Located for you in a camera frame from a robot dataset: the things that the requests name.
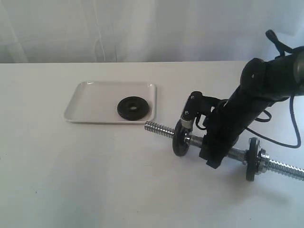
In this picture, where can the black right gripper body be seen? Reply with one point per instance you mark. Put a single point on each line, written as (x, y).
(229, 121)

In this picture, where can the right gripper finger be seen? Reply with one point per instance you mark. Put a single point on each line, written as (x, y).
(214, 162)
(204, 149)

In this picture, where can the black plate without collar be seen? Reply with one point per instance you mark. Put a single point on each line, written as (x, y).
(179, 144)

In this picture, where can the black plate with collar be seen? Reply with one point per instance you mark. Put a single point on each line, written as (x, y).
(252, 159)

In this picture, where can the chrome spin collar nut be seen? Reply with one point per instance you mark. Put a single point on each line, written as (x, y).
(263, 161)

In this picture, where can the black weight plate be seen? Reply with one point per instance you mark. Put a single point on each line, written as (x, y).
(133, 108)

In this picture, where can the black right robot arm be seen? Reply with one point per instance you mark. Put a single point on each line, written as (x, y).
(261, 85)

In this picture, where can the white rectangular tray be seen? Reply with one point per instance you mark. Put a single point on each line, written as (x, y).
(95, 102)

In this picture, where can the white backdrop curtain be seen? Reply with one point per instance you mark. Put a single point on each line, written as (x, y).
(61, 31)

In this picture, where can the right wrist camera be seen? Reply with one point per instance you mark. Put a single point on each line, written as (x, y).
(197, 105)

